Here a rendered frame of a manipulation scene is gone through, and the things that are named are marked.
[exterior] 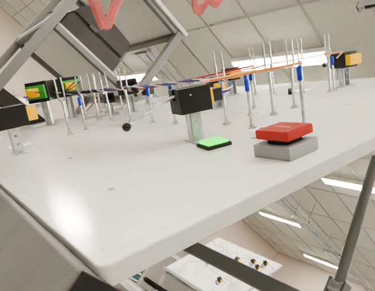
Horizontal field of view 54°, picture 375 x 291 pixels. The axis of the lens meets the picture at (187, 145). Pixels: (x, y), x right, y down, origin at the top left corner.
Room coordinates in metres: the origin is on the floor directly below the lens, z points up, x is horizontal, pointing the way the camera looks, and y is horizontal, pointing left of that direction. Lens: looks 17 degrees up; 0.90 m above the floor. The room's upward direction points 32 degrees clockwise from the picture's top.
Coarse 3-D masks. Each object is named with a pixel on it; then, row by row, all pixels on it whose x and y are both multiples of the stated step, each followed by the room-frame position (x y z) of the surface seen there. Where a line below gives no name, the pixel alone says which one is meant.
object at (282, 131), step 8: (264, 128) 0.42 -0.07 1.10; (272, 128) 0.41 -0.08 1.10; (280, 128) 0.40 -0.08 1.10; (288, 128) 0.39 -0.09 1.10; (296, 128) 0.39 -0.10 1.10; (304, 128) 0.39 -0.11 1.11; (312, 128) 0.40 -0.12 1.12; (256, 136) 0.42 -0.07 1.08; (264, 136) 0.41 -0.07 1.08; (272, 136) 0.40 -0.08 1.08; (280, 136) 0.39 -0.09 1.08; (288, 136) 0.38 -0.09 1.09; (296, 136) 0.39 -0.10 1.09
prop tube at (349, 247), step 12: (372, 156) 0.71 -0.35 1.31; (372, 168) 0.71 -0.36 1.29; (372, 180) 0.71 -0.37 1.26; (360, 192) 0.72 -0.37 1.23; (360, 204) 0.72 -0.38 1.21; (360, 216) 0.72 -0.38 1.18; (360, 228) 0.72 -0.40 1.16; (348, 240) 0.73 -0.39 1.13; (348, 252) 0.73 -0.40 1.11; (348, 264) 0.73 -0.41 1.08; (336, 276) 0.74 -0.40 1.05; (336, 288) 0.73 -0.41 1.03
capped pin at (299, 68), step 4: (300, 68) 0.45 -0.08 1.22; (300, 72) 0.45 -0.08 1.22; (300, 76) 0.46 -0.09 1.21; (300, 80) 0.46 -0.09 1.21; (300, 84) 0.46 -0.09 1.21; (300, 88) 0.47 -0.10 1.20; (300, 92) 0.47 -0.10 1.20; (300, 96) 0.47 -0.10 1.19; (304, 108) 0.48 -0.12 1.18; (304, 112) 0.48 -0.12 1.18; (304, 116) 0.48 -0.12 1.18; (304, 120) 0.48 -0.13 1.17
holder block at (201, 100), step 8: (176, 88) 0.56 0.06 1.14; (184, 88) 0.53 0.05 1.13; (192, 88) 0.53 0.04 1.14; (200, 88) 0.53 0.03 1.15; (208, 88) 0.53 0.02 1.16; (176, 96) 0.54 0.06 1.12; (184, 96) 0.53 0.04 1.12; (192, 96) 0.53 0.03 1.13; (200, 96) 0.53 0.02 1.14; (208, 96) 0.54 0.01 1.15; (176, 104) 0.54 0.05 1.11; (184, 104) 0.53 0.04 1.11; (192, 104) 0.54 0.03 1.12; (200, 104) 0.54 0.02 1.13; (208, 104) 0.54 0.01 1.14; (176, 112) 0.56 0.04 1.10; (184, 112) 0.54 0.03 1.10; (192, 112) 0.54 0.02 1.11
